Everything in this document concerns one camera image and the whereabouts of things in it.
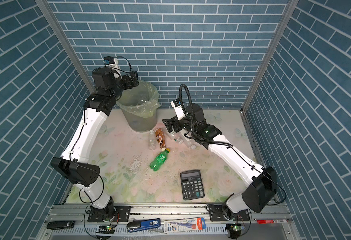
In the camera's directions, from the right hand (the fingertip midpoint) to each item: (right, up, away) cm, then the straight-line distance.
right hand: (168, 114), depth 73 cm
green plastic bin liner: (-22, +13, +32) cm, 41 cm away
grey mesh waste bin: (-26, -4, +27) cm, 38 cm away
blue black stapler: (-12, -51, -6) cm, 52 cm away
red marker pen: (+50, -51, -2) cm, 72 cm away
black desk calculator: (+12, -39, +9) cm, 41 cm away
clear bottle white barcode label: (+12, -17, +24) cm, 32 cm away
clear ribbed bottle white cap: (-14, -16, +27) cm, 35 cm away
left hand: (-19, +20, -2) cm, 28 cm away
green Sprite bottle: (-7, -27, +16) cm, 32 cm away
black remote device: (-50, -51, -5) cm, 72 cm away
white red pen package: (+5, -53, -4) cm, 53 cm away
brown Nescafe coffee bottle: (-9, -12, +26) cm, 30 cm away
